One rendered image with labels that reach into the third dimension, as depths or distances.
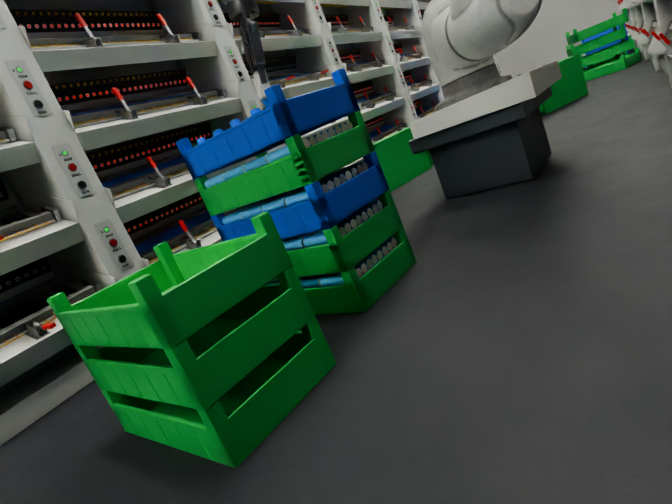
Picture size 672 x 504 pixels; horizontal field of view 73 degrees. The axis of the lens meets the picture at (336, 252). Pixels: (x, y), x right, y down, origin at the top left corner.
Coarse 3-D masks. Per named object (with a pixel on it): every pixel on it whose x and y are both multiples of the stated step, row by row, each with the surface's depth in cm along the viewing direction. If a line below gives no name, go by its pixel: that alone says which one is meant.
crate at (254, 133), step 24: (336, 72) 82; (312, 96) 76; (336, 96) 80; (264, 120) 73; (288, 120) 71; (312, 120) 75; (216, 144) 82; (240, 144) 79; (264, 144) 75; (192, 168) 90; (216, 168) 85
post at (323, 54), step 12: (276, 12) 209; (288, 12) 207; (300, 12) 204; (312, 12) 201; (324, 24) 208; (324, 36) 206; (300, 48) 211; (312, 48) 208; (324, 48) 206; (300, 60) 213; (312, 60) 211; (324, 60) 208
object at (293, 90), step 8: (272, 72) 196; (280, 72) 201; (288, 72) 207; (304, 72) 215; (312, 72) 213; (328, 72) 209; (320, 80) 196; (328, 80) 202; (288, 88) 177; (296, 88) 181; (304, 88) 186; (312, 88) 192; (320, 88) 197; (288, 96) 178; (296, 96) 182
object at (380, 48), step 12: (372, 0) 256; (348, 12) 263; (360, 12) 260; (372, 12) 257; (348, 24) 266; (384, 24) 263; (384, 36) 260; (360, 48) 268; (372, 48) 265; (384, 48) 262; (396, 60) 268; (396, 72) 265; (372, 84) 274; (384, 84) 270; (396, 84) 267; (408, 96) 273; (396, 108) 273; (408, 108) 269; (384, 120) 279
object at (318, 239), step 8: (376, 200) 90; (368, 208) 85; (376, 208) 87; (352, 216) 83; (360, 216) 83; (368, 216) 85; (344, 224) 79; (352, 224) 81; (320, 232) 81; (344, 232) 79; (288, 240) 87; (296, 240) 83; (304, 240) 81; (312, 240) 80; (320, 240) 78; (288, 248) 84; (296, 248) 83
